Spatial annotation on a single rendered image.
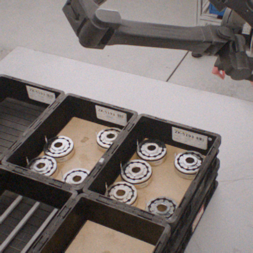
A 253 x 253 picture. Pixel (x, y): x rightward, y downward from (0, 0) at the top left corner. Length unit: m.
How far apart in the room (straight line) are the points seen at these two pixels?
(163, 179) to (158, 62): 2.05
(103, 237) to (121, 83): 0.94
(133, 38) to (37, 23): 2.96
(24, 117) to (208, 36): 0.85
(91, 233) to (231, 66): 0.63
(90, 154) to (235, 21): 0.66
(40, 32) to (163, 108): 2.13
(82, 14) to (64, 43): 2.70
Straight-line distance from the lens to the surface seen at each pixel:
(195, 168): 1.76
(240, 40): 1.61
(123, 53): 3.86
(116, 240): 1.63
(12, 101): 2.18
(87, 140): 1.93
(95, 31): 1.35
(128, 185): 1.72
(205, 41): 1.52
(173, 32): 1.48
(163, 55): 3.82
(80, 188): 1.64
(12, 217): 1.75
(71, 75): 2.48
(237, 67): 1.55
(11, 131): 2.04
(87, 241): 1.63
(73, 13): 1.39
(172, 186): 1.75
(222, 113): 2.22
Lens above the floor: 2.12
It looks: 41 degrees down
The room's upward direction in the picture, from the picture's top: 5 degrees counter-clockwise
